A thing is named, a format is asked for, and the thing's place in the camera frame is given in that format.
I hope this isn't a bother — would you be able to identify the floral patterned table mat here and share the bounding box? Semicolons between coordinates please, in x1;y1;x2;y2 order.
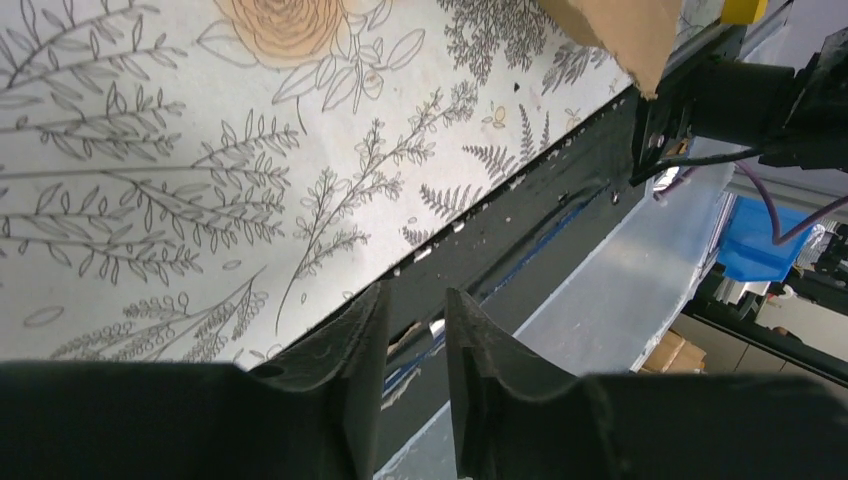
1;1;632;367

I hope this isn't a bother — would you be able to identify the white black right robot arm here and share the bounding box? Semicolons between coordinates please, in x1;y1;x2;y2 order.
629;27;847;186

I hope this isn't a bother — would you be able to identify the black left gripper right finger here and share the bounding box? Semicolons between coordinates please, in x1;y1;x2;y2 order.
445;289;847;479

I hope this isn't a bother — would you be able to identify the brown cardboard box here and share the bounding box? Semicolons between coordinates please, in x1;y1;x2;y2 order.
538;0;683;100

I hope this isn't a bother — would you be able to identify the yellow block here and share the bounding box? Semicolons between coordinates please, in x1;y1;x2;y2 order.
719;0;769;25

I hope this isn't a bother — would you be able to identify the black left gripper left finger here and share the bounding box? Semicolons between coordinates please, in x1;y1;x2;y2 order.
1;283;390;479

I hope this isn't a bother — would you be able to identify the blue bin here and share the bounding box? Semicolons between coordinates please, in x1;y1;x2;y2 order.
717;196;813;282

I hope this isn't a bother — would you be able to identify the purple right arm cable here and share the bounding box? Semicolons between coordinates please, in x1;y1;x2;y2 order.
652;158;848;248

